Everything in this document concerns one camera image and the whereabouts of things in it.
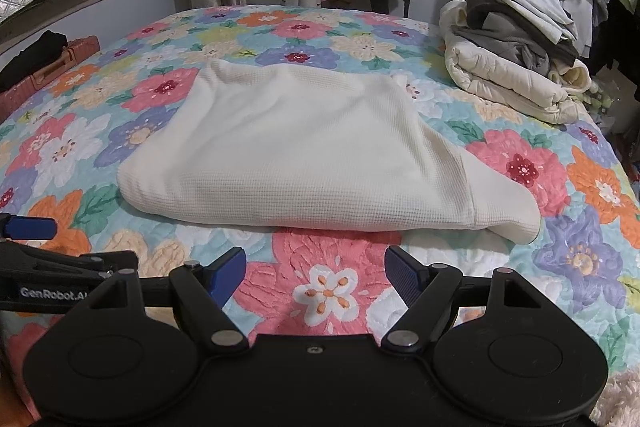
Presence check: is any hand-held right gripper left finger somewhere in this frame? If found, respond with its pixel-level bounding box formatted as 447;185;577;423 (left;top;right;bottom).
82;246;251;356

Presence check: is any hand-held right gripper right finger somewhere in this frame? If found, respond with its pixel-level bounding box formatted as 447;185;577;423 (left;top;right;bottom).
384;246;551;354

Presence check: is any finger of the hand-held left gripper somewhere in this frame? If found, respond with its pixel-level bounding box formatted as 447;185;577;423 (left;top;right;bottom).
0;213;59;242
0;241;139;279

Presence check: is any cream waffle garment green trim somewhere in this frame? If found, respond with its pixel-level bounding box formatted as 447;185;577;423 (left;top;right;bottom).
116;58;542;244

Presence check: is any salmon suitcase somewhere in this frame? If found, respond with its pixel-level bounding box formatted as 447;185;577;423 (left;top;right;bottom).
0;35;101;124

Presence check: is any black cloth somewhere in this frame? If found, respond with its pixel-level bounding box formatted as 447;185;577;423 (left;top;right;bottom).
0;30;69;94

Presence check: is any floral quilt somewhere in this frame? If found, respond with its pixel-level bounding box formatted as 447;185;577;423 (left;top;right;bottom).
0;5;640;390

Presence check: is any cream padded jacket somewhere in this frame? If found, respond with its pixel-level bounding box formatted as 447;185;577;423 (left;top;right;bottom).
439;0;594;126

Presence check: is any cream fluffy rug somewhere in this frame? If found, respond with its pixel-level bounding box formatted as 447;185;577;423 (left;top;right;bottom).
589;369;640;427

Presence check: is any grey folded garment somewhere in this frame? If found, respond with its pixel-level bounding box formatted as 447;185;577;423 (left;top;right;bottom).
452;9;581;78

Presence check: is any white folded garment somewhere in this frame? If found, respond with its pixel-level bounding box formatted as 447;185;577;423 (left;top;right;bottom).
492;0;577;44

